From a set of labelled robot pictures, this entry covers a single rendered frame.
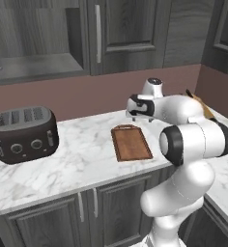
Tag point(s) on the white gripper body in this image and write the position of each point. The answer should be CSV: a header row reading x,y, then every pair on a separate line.
x,y
132,107

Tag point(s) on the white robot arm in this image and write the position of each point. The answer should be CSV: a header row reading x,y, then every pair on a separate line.
x,y
186,138

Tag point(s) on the brown wooden cutting board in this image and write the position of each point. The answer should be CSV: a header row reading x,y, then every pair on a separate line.
x,y
131,143

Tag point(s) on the grey base cabinet door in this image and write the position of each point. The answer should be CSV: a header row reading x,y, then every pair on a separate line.
x,y
122,212
42,225

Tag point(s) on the grey corner base cabinet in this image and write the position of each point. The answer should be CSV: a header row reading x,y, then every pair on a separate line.
x,y
212,226

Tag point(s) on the dark brown four-slot toaster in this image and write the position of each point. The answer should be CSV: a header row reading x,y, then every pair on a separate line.
x,y
24,138

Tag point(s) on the grey wall cabinet door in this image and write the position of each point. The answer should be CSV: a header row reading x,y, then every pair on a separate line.
x,y
128,32

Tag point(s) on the plain grey wall cabinet panel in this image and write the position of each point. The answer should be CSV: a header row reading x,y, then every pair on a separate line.
x,y
186,32

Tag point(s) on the open grey wall cabinet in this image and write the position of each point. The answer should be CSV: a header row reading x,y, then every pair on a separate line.
x,y
38,64

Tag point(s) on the grey corner wall cabinet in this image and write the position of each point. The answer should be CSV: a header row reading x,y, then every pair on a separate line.
x,y
223,35

